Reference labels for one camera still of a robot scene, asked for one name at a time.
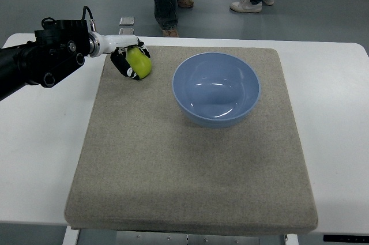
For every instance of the lower metal floor plate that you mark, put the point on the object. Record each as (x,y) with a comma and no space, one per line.
(126,31)

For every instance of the upper metal floor plate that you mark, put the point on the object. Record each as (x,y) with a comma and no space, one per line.
(126,21)

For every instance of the metal table frame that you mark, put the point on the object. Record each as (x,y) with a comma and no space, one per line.
(89,236)

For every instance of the blue bowl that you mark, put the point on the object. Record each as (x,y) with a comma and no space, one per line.
(215,89)

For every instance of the green pear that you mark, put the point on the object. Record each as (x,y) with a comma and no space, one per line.
(139,62)

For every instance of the beige fabric mat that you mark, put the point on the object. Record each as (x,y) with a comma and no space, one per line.
(144,166)

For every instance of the metal floor plate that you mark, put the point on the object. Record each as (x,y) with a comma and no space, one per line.
(126,31)
(126,21)

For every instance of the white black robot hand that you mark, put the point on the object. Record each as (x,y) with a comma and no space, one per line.
(115,46)

